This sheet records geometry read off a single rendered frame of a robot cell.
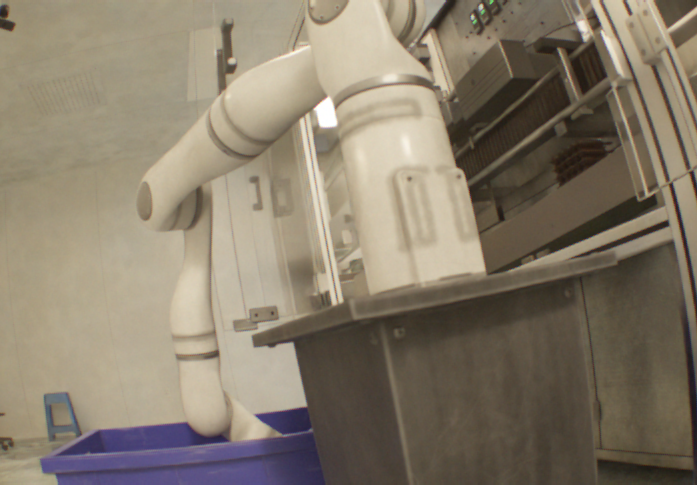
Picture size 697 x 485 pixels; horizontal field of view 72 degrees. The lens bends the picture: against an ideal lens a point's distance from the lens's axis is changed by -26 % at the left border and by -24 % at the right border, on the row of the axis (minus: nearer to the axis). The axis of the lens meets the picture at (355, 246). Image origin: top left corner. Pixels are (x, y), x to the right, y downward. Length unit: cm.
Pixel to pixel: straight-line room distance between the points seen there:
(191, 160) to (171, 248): 512
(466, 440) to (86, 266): 563
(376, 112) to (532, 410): 27
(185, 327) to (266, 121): 33
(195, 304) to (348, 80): 44
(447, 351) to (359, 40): 27
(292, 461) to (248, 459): 5
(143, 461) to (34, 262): 546
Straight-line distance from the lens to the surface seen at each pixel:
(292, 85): 65
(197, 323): 84
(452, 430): 41
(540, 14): 182
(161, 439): 109
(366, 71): 51
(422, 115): 50
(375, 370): 40
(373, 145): 49
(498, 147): 144
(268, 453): 71
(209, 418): 85
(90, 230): 601
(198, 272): 86
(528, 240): 108
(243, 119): 66
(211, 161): 72
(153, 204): 82
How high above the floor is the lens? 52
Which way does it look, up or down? 9 degrees up
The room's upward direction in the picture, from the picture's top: 11 degrees counter-clockwise
